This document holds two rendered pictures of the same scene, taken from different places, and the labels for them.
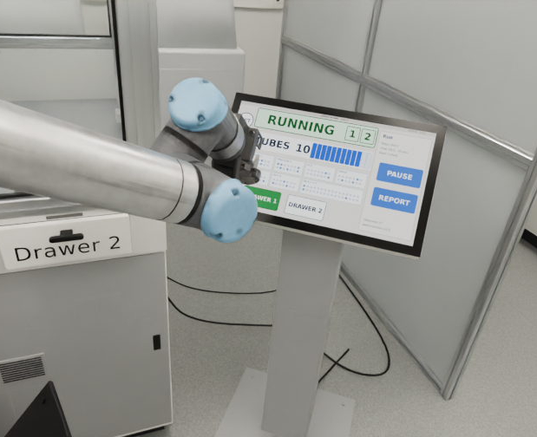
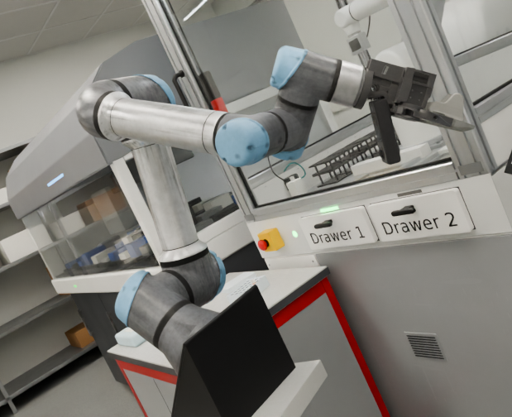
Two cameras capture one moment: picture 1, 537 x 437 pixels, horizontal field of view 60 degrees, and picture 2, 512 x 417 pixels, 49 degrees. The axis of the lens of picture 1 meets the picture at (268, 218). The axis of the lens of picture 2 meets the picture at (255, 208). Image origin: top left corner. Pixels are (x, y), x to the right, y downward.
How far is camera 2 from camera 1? 0.93 m
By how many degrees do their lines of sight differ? 77
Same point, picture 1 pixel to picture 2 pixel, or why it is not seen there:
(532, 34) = not seen: outside the picture
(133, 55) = (409, 31)
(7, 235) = (374, 210)
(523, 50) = not seen: outside the picture
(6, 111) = (131, 104)
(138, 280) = (495, 267)
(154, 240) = (495, 219)
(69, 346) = (455, 333)
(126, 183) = (172, 130)
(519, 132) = not seen: outside the picture
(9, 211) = (373, 190)
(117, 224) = (447, 198)
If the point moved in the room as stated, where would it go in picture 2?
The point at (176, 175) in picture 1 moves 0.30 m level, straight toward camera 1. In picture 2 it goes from (200, 122) to (26, 198)
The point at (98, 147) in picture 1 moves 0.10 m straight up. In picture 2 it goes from (161, 112) to (136, 59)
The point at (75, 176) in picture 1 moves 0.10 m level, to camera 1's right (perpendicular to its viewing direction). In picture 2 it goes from (150, 130) to (153, 123)
